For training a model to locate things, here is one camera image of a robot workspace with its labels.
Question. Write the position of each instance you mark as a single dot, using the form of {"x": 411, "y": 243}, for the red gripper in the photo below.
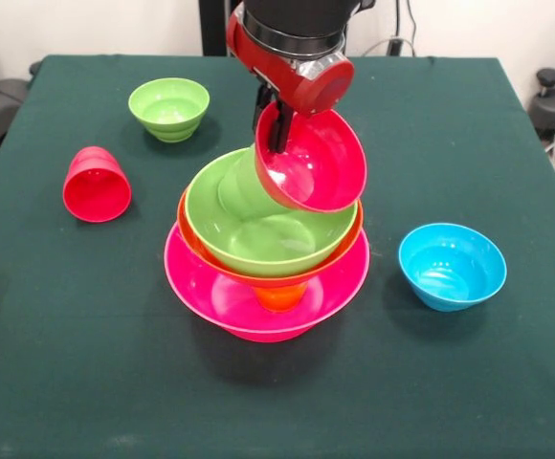
{"x": 316, "y": 91}

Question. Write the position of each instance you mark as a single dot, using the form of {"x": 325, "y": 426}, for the small red bowl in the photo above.
{"x": 325, "y": 162}

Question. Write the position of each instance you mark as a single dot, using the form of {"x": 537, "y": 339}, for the green cup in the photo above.
{"x": 244, "y": 191}

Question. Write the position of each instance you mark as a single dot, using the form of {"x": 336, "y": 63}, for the large green bowl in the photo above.
{"x": 220, "y": 229}

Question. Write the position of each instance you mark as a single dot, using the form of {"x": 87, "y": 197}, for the large orange bowl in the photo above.
{"x": 191, "y": 239}

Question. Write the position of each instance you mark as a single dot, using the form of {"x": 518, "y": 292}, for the orange cup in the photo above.
{"x": 277, "y": 299}

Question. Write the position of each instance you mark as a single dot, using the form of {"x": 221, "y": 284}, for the large pink bowl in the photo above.
{"x": 186, "y": 287}

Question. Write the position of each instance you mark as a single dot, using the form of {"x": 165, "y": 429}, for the red cup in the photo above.
{"x": 96, "y": 193}

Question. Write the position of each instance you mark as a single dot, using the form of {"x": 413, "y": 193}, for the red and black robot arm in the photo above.
{"x": 301, "y": 21}

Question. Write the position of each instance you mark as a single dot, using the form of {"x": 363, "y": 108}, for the small green bowl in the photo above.
{"x": 168, "y": 107}

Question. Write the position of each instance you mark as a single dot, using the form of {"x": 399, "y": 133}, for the black power plug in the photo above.
{"x": 395, "y": 47}

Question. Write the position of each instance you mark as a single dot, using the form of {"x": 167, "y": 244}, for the small blue bowl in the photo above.
{"x": 450, "y": 272}

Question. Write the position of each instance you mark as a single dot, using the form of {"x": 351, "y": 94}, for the black office chair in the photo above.
{"x": 0, "y": 102}

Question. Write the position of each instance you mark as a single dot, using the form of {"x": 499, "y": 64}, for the dark green tablecloth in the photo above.
{"x": 277, "y": 392}

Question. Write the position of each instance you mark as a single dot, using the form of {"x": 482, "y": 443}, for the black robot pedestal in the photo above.
{"x": 215, "y": 24}

